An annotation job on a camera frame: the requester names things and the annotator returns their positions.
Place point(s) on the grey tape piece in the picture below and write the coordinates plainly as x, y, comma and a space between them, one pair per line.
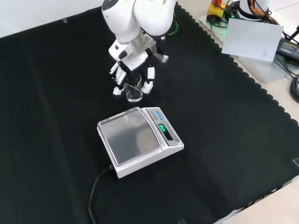
65, 20

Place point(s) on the grey metal base plate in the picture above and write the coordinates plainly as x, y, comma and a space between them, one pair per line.
268, 70

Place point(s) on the small clear glass beaker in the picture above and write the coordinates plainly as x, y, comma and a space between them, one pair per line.
134, 96

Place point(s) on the yellow stop button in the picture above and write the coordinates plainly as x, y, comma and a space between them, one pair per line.
213, 10

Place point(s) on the black cloth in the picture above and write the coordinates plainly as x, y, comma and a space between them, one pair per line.
58, 128

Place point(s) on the black power adapter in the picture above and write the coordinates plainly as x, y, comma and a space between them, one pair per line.
288, 49

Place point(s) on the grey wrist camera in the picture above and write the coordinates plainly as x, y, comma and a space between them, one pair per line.
162, 58

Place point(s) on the pale board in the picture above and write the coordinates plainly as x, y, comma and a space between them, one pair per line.
250, 39

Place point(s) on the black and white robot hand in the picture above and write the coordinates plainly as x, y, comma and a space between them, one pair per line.
130, 59

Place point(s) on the white electronic balance steel pan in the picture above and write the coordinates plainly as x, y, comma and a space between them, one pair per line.
130, 137

